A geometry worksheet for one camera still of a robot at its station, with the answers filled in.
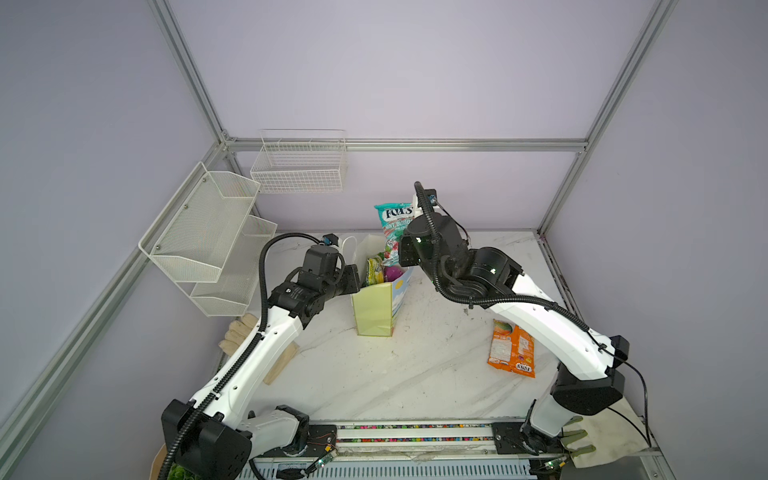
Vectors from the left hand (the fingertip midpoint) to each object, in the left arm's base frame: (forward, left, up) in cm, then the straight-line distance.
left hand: (354, 278), depth 77 cm
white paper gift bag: (-4, -6, -9) cm, 11 cm away
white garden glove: (-32, -68, -25) cm, 79 cm away
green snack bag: (+3, -5, -1) cm, 6 cm away
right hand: (-1, -12, +17) cm, 21 cm away
